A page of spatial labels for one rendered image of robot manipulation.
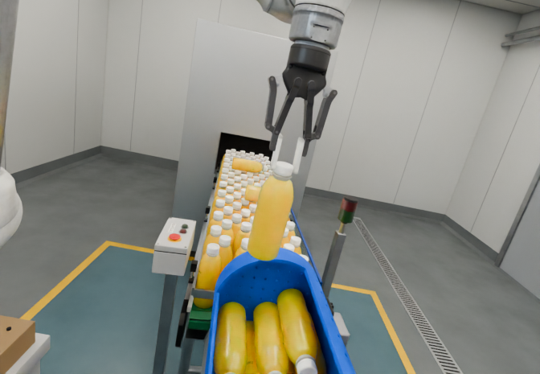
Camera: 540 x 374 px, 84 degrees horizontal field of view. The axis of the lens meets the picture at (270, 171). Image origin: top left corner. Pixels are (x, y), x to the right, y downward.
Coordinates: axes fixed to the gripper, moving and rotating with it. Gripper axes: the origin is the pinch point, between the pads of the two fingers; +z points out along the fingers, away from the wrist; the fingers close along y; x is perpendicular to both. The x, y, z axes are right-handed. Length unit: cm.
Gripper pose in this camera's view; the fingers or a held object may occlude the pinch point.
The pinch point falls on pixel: (287, 154)
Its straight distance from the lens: 60.3
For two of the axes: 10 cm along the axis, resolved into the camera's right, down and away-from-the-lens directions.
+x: -0.9, -2.8, 9.5
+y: 9.7, 1.7, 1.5
